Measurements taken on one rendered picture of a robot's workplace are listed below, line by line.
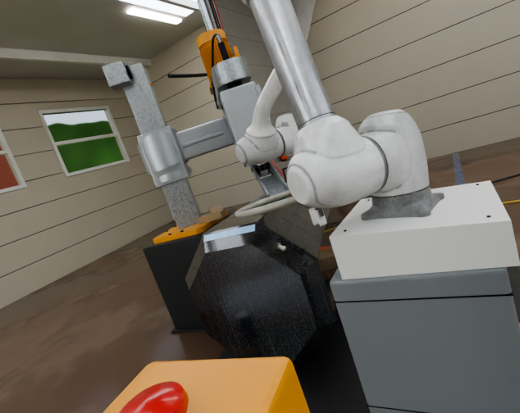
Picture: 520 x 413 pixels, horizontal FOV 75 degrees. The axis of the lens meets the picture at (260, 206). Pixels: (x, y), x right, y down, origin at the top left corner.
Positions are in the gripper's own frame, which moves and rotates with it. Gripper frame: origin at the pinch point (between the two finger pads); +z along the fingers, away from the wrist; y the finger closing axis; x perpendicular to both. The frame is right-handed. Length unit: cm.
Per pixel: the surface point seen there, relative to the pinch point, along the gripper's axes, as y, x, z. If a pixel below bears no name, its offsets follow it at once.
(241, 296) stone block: 53, 30, 36
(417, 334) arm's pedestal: -52, 10, 26
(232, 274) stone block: 53, 31, 23
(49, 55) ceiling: 583, 120, -334
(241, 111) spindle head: 74, -10, -60
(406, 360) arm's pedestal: -48, 12, 33
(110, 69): 141, 48, -123
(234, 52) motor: 134, -42, -114
